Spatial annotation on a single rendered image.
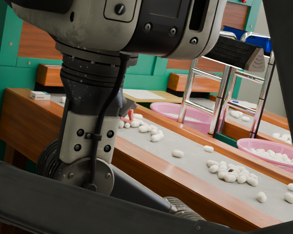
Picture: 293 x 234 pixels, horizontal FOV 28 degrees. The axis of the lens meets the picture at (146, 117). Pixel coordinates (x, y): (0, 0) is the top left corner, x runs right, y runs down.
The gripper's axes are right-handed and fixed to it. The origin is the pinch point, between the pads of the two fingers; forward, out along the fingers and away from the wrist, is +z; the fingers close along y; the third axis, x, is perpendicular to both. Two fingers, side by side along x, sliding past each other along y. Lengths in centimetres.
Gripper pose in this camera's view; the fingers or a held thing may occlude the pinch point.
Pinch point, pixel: (130, 121)
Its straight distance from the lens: 198.6
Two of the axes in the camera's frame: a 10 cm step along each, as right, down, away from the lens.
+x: -6.4, 7.2, -2.9
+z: 4.1, 6.3, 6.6
